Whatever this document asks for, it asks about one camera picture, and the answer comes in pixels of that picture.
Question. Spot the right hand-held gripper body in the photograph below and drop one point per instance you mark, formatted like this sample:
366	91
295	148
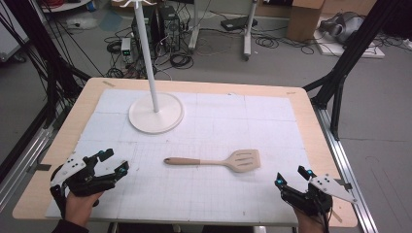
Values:
327	186

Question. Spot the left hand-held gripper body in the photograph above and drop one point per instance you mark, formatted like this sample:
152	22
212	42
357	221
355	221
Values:
69	166

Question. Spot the beige slotted spatula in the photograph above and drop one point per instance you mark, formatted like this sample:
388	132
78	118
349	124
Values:
243	160

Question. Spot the white hook stand rack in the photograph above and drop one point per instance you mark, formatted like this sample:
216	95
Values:
155	116

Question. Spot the person's right hand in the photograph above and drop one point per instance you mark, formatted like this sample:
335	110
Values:
312	223

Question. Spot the person's left hand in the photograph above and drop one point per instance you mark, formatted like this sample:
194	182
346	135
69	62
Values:
79	208

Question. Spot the black tape piece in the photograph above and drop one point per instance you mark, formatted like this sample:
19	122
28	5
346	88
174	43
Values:
344	185
42	167

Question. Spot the white grid mat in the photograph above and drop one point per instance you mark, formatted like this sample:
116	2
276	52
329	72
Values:
210	200

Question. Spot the grey power supply unit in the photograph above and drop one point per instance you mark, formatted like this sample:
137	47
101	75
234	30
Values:
126	50

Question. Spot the white floor board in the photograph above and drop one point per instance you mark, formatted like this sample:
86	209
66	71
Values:
353	50

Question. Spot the black computer tower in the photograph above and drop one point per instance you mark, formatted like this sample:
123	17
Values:
169	29

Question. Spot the white metal stand leg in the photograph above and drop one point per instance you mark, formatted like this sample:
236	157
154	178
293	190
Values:
194	29
248	35

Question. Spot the grey bag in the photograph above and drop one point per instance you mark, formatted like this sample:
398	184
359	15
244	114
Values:
345	27

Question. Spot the cardboard box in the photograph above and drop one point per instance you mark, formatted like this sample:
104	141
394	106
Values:
304	21

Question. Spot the white round table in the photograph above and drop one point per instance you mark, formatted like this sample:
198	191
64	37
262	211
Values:
64	6

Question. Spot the black flat device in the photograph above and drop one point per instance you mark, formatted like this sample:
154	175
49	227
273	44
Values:
239	23

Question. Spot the aluminium rail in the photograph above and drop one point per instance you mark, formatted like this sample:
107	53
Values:
19	168
343	161

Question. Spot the black metal frame stand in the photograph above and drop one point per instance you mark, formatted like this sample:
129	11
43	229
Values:
343	64
48	64

